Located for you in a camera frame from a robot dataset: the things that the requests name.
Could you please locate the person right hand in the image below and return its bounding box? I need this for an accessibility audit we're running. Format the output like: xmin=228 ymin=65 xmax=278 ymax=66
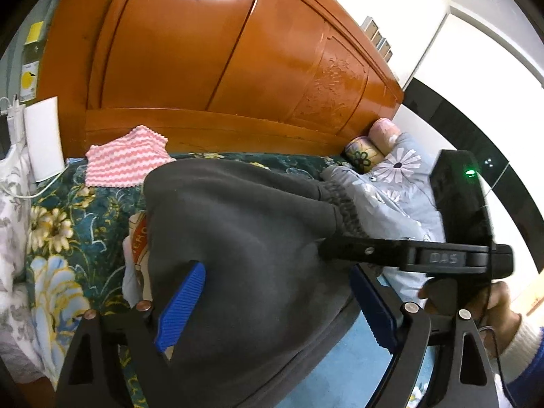
xmin=418 ymin=279 xmax=523 ymax=356

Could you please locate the white floral sheet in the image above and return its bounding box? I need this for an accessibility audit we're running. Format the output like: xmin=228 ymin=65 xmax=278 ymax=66
xmin=1 ymin=148 xmax=44 ymax=384

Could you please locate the floral round bolster pillow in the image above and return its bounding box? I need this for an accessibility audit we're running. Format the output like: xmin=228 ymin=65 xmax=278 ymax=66
xmin=344 ymin=136 xmax=385 ymax=173

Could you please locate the wall switch panel row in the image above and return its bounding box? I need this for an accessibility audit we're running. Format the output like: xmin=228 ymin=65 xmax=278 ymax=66
xmin=360 ymin=17 xmax=393 ymax=63

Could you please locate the light blue floral duvet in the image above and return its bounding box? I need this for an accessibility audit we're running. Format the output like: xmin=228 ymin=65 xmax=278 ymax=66
xmin=319 ymin=132 xmax=452 ymax=307

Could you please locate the white blue sleeve forearm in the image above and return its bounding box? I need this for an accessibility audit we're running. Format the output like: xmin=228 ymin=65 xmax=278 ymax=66
xmin=500 ymin=320 xmax=543 ymax=407

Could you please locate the pink pillow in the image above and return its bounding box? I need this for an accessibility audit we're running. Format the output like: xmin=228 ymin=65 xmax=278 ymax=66
xmin=368 ymin=118 xmax=402 ymax=156

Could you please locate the folded clothes stack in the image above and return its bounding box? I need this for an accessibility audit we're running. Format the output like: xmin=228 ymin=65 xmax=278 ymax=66
xmin=122 ymin=211 xmax=152 ymax=308

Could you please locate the pink white striped cloth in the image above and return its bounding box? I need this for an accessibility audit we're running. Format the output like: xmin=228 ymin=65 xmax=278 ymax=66
xmin=85 ymin=125 xmax=174 ymax=188

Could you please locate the white cable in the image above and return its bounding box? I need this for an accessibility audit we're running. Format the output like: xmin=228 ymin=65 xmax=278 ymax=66
xmin=0 ymin=161 xmax=71 ymax=201

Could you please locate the white black wardrobe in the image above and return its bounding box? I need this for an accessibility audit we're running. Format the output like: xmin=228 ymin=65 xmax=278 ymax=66
xmin=405 ymin=0 xmax=543 ymax=315

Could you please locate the white charger box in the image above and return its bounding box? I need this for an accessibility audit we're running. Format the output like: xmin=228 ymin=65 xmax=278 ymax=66
xmin=24 ymin=97 xmax=66 ymax=182

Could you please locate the teal floral bed blanket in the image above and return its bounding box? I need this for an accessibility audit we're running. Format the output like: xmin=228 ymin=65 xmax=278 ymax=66
xmin=23 ymin=151 xmax=435 ymax=408

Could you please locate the orange wooden headboard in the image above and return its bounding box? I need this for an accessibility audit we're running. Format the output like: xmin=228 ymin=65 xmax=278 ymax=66
xmin=38 ymin=0 xmax=404 ymax=157

